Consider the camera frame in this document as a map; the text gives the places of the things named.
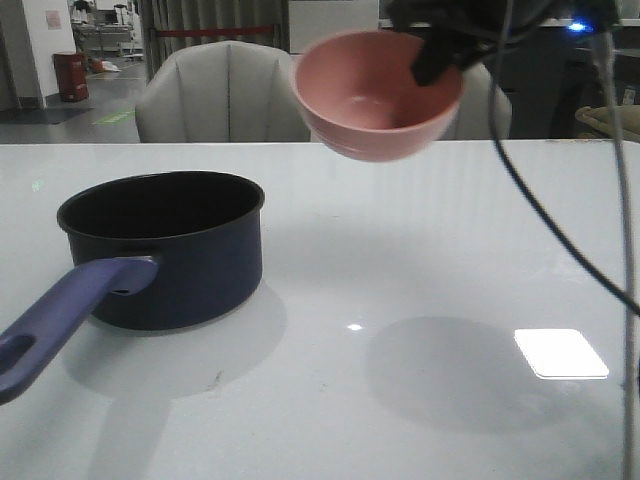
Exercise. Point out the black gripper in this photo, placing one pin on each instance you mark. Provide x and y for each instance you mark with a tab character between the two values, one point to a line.
463	33

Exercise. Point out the pink bowl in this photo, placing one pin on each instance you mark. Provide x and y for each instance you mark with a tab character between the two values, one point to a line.
358	95

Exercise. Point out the right grey chair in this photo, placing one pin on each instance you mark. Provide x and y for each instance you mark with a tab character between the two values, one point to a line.
472	119

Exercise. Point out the grey chair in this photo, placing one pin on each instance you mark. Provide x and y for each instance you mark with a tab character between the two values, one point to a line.
224	92
472	119

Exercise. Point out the dark counter with white top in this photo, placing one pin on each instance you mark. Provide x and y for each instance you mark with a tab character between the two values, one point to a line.
552	76

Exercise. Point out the white cabinet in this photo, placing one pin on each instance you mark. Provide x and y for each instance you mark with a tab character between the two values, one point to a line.
310	21

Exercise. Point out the wicker basket with cushion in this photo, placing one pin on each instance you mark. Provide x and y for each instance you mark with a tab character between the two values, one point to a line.
599	120

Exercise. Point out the left grey chair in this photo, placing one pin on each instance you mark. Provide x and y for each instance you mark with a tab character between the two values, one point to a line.
224	92

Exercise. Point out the dark blue saucepan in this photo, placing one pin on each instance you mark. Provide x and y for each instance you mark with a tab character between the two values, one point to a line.
152	252

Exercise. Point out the red bin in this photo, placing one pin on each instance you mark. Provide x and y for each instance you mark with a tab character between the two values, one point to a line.
70	75

